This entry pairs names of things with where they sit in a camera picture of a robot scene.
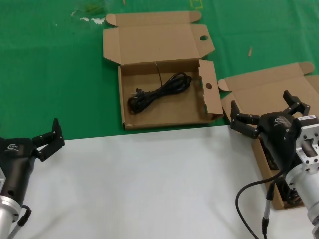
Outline green table cloth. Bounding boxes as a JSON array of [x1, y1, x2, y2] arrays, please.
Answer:
[[0, 0, 319, 143]]

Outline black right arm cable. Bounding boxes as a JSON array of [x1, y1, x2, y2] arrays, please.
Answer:
[[235, 170, 287, 239]]

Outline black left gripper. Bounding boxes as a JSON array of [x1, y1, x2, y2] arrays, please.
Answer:
[[0, 117, 66, 200]]

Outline open flat cardboard box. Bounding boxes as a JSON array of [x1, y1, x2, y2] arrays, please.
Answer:
[[102, 10, 224, 131]]

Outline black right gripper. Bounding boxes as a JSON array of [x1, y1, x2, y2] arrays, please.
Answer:
[[229, 90, 311, 173]]

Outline open cardboard box with cables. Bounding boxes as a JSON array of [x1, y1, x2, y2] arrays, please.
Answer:
[[218, 61, 319, 210]]

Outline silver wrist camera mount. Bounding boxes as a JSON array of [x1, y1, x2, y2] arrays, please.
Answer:
[[0, 168, 7, 198], [295, 114, 319, 167]]

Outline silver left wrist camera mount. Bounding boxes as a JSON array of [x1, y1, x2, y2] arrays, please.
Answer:
[[0, 168, 7, 198]]

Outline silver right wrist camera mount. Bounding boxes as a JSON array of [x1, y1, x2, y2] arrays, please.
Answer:
[[295, 114, 319, 167]]

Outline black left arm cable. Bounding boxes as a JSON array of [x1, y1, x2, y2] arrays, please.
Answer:
[[8, 204, 32, 239]]

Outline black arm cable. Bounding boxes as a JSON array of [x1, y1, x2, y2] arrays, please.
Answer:
[[235, 170, 287, 239], [8, 204, 32, 239]]

